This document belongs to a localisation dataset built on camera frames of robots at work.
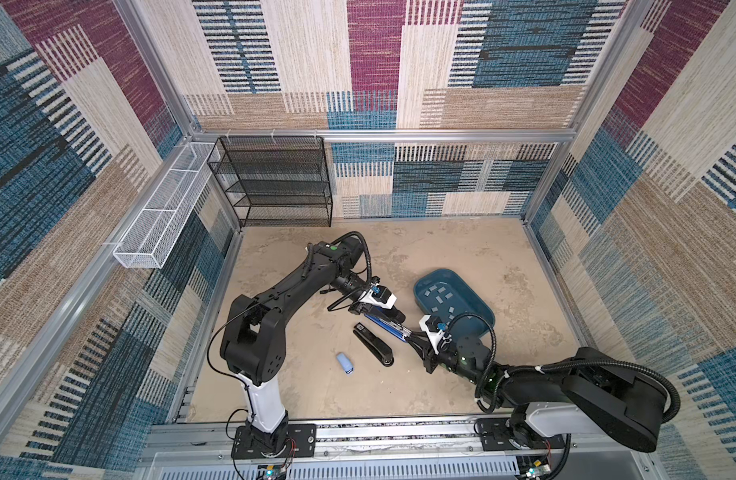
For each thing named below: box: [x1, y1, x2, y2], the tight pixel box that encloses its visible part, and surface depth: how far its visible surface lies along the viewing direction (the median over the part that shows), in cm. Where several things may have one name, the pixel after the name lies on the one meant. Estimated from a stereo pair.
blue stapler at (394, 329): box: [363, 313, 412, 343], surface depth 84 cm
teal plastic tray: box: [414, 268, 496, 337], surface depth 99 cm
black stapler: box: [353, 322, 394, 367], surface depth 87 cm
